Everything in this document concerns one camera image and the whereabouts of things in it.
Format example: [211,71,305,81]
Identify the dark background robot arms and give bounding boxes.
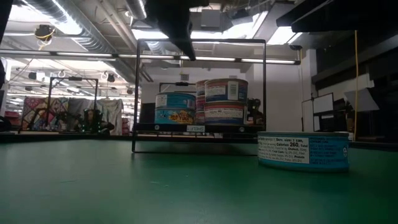
[27,107,116,135]

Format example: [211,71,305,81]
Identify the black metal rig frame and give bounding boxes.
[47,77,100,134]
[158,81,197,94]

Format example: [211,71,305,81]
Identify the grey angled panel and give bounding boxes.
[343,88,381,113]

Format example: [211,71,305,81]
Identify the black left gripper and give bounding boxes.
[144,0,210,62]

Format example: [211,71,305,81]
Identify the teal tuna can silver lid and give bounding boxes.
[154,108,197,125]
[257,131,350,173]
[154,91,197,110]

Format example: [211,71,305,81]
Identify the patterned colourful quilt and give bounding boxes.
[21,96,70,131]

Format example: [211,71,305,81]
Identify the white draped sheet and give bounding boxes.
[68,98,124,136]

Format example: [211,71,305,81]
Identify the long ceiling light strip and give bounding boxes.
[0,49,301,65]

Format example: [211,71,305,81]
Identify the white screen panel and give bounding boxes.
[312,92,335,115]

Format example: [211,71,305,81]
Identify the tall white board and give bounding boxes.
[301,98,315,132]

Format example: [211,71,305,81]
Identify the grey ceiling unit box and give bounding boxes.
[200,8,222,29]

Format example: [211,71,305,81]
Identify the wooden shelf black wire frame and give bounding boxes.
[131,38,267,154]

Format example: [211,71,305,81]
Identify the black table frame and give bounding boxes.
[0,130,398,152]

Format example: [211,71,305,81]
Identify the green table mat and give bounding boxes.
[0,138,398,224]

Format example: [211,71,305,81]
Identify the small silver duct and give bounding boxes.
[126,0,149,21]

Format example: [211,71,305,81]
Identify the black equipment box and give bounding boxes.
[247,98,265,125]

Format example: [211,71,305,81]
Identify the yellow black cable reel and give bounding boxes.
[33,24,56,50]

